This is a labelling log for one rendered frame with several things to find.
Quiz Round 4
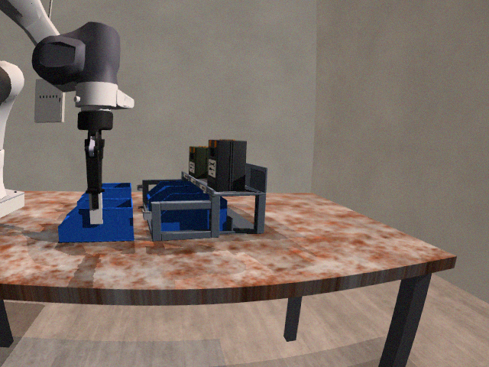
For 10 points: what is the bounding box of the grey metal shelf frame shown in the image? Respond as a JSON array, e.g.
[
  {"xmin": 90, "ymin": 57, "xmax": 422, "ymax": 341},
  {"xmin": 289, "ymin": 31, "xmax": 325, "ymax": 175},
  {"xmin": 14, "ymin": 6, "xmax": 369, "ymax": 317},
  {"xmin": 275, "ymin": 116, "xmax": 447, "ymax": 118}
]
[{"xmin": 137, "ymin": 163, "xmax": 267, "ymax": 241}]

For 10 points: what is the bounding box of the blue bin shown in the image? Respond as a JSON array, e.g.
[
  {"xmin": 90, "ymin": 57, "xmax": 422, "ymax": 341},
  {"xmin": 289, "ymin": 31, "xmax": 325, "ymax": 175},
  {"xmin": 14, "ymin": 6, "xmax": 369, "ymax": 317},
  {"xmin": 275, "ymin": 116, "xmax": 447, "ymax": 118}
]
[
  {"xmin": 77, "ymin": 183, "xmax": 131, "ymax": 205},
  {"xmin": 59, "ymin": 198, "xmax": 134, "ymax": 242},
  {"xmin": 147, "ymin": 181, "xmax": 203, "ymax": 211},
  {"xmin": 160, "ymin": 193, "xmax": 228, "ymax": 232}
]

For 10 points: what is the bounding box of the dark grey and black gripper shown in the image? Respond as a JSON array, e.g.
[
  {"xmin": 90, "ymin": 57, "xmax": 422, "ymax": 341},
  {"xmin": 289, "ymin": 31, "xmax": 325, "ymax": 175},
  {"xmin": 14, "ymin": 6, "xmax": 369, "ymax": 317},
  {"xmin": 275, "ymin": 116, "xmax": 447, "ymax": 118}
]
[{"xmin": 77, "ymin": 111, "xmax": 113, "ymax": 224}]

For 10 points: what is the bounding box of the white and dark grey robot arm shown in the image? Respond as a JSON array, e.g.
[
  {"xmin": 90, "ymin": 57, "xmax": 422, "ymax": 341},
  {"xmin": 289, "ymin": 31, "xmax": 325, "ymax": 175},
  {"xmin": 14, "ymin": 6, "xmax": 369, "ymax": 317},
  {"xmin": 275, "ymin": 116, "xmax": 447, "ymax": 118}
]
[{"xmin": 0, "ymin": 0, "xmax": 134, "ymax": 199}]

